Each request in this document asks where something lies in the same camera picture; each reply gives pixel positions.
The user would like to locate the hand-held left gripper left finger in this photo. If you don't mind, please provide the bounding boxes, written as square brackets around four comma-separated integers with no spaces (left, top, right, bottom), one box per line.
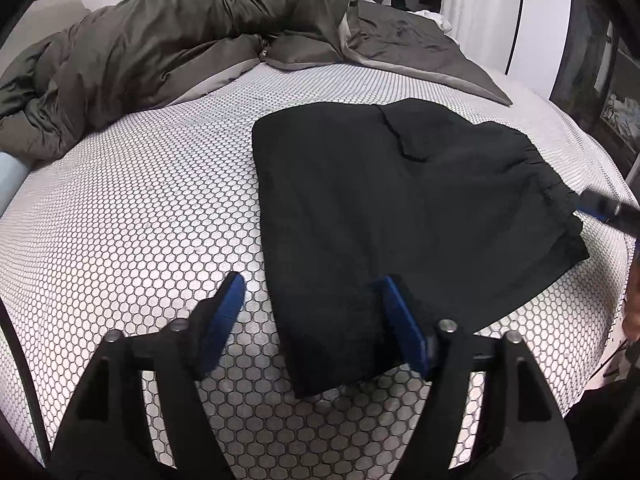
[47,271,246,480]

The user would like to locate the beige padded headboard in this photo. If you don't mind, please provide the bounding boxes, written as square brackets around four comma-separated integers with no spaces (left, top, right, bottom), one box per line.
[0,0,93,76]

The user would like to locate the grey duvet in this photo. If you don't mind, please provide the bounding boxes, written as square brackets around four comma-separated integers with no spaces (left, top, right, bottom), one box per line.
[0,0,513,163]

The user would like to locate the light blue pillow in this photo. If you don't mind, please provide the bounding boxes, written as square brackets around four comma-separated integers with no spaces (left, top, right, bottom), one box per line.
[0,150,31,213]

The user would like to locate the white cloth heap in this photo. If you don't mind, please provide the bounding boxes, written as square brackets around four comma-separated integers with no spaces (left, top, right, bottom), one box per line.
[600,92,640,133]

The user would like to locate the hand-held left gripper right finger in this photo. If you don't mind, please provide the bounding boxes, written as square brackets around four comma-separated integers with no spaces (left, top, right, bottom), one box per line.
[372,275,581,480]

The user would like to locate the honeycomb patterned bed mattress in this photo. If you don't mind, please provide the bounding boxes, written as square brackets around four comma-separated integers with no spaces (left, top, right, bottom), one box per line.
[0,62,636,480]

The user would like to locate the person's right forearm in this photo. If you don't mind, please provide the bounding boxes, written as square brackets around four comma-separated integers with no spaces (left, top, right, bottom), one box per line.
[620,260,640,341]

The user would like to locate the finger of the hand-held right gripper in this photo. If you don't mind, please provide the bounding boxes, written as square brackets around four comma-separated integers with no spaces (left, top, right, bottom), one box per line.
[575,189,640,236]

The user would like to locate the glass door wardrobe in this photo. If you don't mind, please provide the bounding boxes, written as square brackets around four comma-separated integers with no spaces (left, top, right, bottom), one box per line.
[547,0,640,176]

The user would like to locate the black pants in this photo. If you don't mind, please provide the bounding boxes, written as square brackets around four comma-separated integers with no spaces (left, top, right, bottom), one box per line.
[251,98,591,400]

